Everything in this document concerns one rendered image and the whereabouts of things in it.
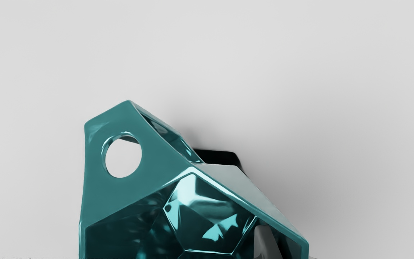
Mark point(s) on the teal faceted mug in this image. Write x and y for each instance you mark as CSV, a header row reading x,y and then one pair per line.
x,y
164,180

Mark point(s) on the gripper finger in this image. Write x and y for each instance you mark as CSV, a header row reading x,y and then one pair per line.
x,y
266,244

